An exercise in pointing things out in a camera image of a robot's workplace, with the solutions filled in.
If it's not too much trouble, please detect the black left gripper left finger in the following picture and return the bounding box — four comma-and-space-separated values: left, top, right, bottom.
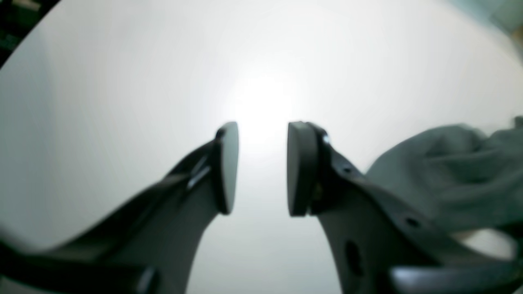
1, 121, 239, 294

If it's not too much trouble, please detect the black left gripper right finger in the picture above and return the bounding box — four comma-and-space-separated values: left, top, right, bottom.
286, 121, 522, 294

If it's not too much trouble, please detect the dark grey t-shirt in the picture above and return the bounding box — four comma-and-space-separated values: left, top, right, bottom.
366, 116, 523, 242

